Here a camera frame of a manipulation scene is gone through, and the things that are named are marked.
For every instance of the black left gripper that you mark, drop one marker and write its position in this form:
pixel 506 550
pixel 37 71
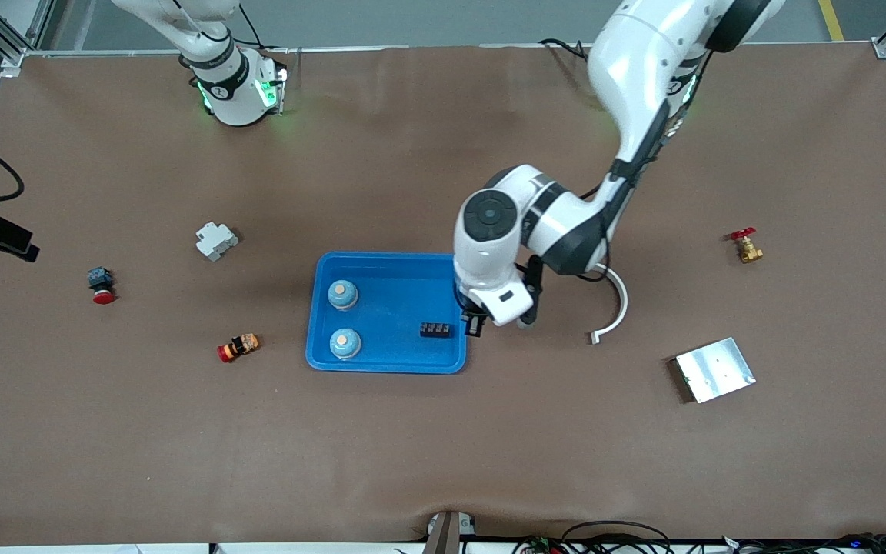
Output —
pixel 474 321

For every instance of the black terminal block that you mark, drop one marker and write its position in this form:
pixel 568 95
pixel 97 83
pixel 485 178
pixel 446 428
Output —
pixel 434 332

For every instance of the blue dome call bell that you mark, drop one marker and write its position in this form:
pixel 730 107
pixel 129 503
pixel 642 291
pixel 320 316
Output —
pixel 344 345
pixel 343 296

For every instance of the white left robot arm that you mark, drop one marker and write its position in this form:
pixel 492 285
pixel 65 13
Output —
pixel 643 69

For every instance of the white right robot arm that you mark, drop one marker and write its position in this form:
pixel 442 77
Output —
pixel 235 100

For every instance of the blue plastic tray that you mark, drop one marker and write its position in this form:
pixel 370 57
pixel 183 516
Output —
pixel 389 308

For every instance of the red pushbutton with blue base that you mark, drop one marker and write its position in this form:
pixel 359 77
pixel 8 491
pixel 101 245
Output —
pixel 101 278

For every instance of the brown table mat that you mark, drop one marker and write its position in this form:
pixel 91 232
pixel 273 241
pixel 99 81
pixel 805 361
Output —
pixel 443 446

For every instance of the grey metal table clamp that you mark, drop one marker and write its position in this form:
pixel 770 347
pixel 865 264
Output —
pixel 447 535

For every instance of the white circuit breaker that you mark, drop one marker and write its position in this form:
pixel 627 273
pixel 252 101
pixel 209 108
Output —
pixel 216 241

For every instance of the red yellow emergency stop button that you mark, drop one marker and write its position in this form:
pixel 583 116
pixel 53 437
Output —
pixel 239 346

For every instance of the silver aluminium plate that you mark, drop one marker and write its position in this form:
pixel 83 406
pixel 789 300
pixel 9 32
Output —
pixel 716 369

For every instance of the white curved plastic bracket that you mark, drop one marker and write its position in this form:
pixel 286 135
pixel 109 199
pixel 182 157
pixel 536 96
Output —
pixel 621 304

